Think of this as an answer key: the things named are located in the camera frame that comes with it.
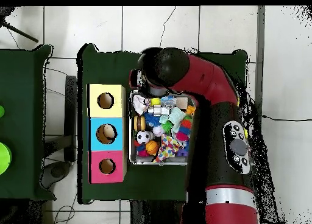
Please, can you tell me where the colourful dotted cloth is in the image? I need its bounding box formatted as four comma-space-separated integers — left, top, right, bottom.
152, 133, 182, 164
132, 94, 151, 116

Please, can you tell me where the wooden box with three holes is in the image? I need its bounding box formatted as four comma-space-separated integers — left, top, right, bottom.
87, 83, 127, 184

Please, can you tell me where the dark green table cloth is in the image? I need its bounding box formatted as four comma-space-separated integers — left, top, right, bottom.
77, 43, 249, 205
0, 44, 57, 201

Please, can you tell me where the silver plastic toy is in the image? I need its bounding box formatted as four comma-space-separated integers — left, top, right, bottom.
147, 105, 171, 116

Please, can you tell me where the crumpled clear plastic bottle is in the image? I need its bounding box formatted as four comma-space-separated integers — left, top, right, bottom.
160, 96, 177, 110

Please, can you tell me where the toy hamburger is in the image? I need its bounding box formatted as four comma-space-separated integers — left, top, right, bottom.
133, 114, 146, 132

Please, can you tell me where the mint green waffle cloth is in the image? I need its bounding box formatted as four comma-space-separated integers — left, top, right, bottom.
159, 107, 193, 137

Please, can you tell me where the small white baseball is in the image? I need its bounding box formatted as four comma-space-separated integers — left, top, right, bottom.
152, 125, 166, 138

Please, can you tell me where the small black white soccer ball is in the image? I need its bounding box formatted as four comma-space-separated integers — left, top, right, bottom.
135, 130, 154, 145

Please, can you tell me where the small orange basketball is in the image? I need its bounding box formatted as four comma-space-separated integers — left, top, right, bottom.
145, 140, 160, 156

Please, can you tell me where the grey rounded base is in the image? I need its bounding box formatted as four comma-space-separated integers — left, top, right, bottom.
40, 160, 72, 189

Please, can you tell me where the black tripod leg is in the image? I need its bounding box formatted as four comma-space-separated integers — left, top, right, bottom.
0, 6, 40, 43

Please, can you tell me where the bright green cup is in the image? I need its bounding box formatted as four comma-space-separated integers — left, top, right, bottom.
0, 142, 12, 175

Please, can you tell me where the silver wire mesh bin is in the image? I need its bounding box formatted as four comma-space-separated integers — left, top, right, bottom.
129, 88, 199, 166

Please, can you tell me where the black cable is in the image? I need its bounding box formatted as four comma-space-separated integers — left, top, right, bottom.
261, 114, 312, 122

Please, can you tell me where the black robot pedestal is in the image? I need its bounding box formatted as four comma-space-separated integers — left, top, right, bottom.
130, 199, 186, 224

